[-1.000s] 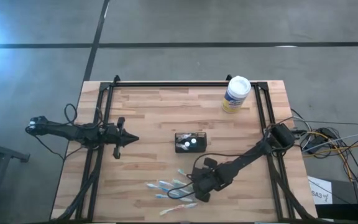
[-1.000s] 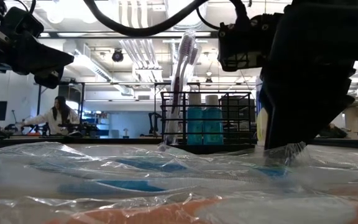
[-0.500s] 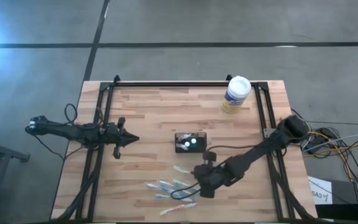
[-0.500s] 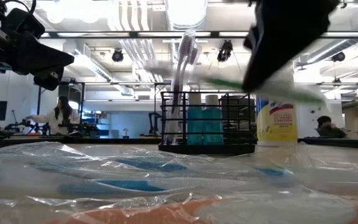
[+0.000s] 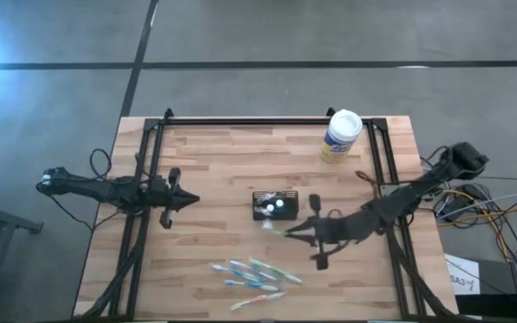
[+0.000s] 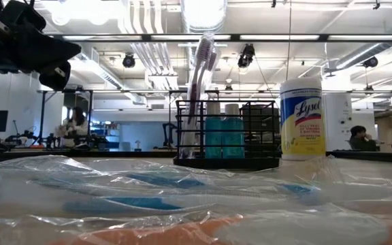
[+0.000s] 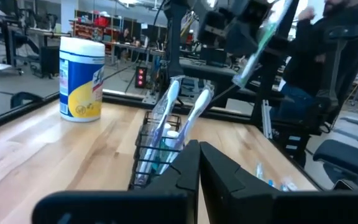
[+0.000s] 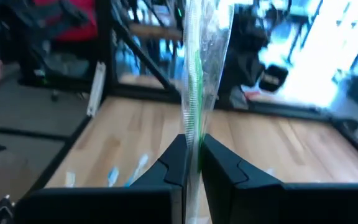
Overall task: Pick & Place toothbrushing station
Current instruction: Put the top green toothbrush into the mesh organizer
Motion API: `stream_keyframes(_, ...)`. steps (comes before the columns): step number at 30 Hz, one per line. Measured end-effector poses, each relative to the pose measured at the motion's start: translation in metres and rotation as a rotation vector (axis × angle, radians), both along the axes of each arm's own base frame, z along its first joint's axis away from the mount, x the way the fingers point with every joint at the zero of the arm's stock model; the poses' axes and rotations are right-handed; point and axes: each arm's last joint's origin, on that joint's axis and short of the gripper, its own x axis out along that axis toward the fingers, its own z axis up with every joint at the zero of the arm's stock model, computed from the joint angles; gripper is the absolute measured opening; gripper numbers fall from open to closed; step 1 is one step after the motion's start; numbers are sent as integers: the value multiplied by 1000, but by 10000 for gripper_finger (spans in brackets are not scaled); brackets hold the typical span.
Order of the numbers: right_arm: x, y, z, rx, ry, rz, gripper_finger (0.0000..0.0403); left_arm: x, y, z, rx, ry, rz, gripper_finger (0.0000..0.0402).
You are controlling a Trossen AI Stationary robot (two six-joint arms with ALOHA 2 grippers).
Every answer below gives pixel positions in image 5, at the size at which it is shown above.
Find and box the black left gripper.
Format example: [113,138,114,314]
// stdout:
[150,167,200,230]

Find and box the white paper sign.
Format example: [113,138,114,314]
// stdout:
[444,253,482,296]

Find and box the blue toothbrush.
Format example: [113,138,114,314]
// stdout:
[228,259,285,283]
[210,263,267,284]
[223,280,281,292]

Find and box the yellow cable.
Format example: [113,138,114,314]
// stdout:
[437,188,517,292]

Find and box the green toothbrush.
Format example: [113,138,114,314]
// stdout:
[248,258,303,284]
[261,220,289,237]

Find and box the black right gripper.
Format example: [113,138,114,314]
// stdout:
[285,193,359,271]

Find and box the black floor cable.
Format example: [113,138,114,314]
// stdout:
[49,193,94,232]

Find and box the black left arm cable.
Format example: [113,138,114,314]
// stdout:
[89,147,152,185]

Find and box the dark grey equipment box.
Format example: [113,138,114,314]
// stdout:
[454,258,517,322]

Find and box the black wire caddy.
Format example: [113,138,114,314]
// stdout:
[252,190,300,222]

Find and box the Lysol wipes canister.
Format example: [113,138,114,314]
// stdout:
[320,109,364,165]

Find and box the black metal table frame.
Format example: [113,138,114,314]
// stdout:
[76,107,460,322]

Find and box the white cable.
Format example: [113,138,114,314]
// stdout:
[435,192,517,221]

